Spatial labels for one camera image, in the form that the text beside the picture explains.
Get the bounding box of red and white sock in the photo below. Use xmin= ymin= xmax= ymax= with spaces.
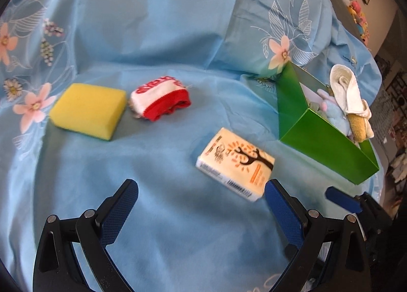
xmin=129 ymin=74 xmax=192 ymax=122

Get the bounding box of yellow sponge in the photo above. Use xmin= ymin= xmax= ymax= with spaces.
xmin=49 ymin=83 xmax=127 ymax=142

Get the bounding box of light blue plush sock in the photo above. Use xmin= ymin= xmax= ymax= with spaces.
xmin=324 ymin=101 xmax=352 ymax=137

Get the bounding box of pile of colourful plush toys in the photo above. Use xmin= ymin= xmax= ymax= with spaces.
xmin=337 ymin=0 xmax=371 ymax=45

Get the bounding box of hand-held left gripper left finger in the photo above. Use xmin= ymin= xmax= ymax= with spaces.
xmin=33 ymin=179 xmax=139 ymax=292

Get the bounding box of green cardboard box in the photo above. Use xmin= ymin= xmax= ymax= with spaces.
xmin=276 ymin=62 xmax=380 ymax=186

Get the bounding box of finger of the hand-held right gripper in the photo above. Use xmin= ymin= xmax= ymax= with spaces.
xmin=325 ymin=186 xmax=363 ymax=213

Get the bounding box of dark wall shelf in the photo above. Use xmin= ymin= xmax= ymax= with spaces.
xmin=383 ymin=68 xmax=407 ymax=106

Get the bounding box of white folded cloth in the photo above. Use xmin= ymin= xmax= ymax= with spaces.
xmin=329 ymin=64 xmax=372 ymax=119

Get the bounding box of cream tissue pack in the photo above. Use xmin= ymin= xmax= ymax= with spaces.
xmin=195 ymin=127 xmax=275 ymax=202

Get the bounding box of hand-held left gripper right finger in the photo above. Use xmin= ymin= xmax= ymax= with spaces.
xmin=265 ymin=179 xmax=371 ymax=292

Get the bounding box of blue floral bedsheet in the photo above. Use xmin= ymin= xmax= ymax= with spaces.
xmin=0 ymin=0 xmax=384 ymax=292

